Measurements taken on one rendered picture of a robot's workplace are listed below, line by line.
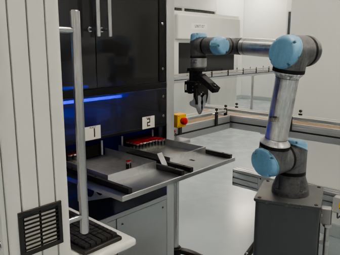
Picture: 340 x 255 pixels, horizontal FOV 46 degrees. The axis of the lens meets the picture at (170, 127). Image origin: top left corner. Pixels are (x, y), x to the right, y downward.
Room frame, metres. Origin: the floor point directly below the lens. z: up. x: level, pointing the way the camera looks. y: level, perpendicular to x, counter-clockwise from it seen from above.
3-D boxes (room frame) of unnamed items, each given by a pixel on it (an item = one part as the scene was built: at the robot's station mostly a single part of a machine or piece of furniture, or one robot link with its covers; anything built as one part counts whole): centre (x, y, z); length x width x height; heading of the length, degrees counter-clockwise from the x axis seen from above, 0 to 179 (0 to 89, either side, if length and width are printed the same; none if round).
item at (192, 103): (1.85, -0.11, 1.13); 0.06 x 0.03 x 0.09; 47
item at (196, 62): (1.86, -0.13, 1.32); 0.08 x 0.08 x 0.05
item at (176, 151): (1.92, 0.04, 0.90); 0.34 x 0.26 x 0.04; 48
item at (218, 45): (1.79, -0.21, 1.39); 0.11 x 0.11 x 0.08; 40
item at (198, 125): (2.49, -0.13, 0.92); 0.69 x 0.16 x 0.16; 137
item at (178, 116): (2.18, -0.04, 0.99); 0.08 x 0.07 x 0.07; 47
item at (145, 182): (1.74, 0.10, 0.87); 0.70 x 0.48 x 0.02; 137
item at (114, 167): (1.67, 0.27, 0.90); 0.34 x 0.26 x 0.04; 47
